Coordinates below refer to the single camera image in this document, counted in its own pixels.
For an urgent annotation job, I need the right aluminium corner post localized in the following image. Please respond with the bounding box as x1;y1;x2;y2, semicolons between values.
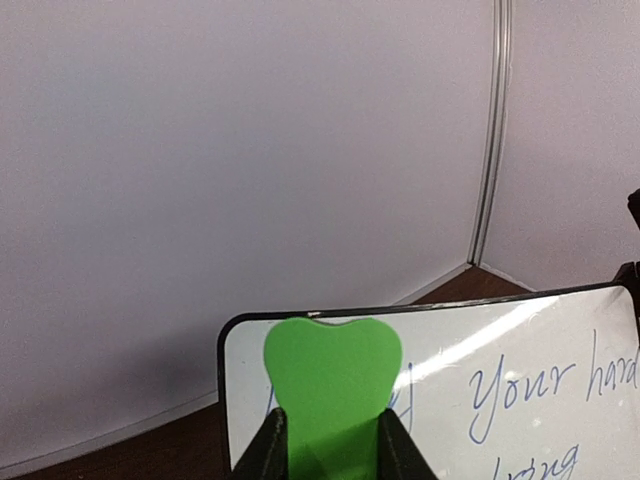
467;0;513;267

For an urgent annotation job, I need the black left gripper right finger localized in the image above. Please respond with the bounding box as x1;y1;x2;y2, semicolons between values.
377;408;435;480

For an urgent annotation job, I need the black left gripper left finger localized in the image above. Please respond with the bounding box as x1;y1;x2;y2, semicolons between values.
232;408;289;480

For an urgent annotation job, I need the green whiteboard eraser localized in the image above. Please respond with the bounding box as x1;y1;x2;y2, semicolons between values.
264;318;402;479

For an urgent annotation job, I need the white whiteboard with writing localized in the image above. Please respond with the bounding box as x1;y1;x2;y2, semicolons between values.
218;283;639;479

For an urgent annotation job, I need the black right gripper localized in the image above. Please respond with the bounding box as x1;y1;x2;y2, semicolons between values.
614;190;639;319

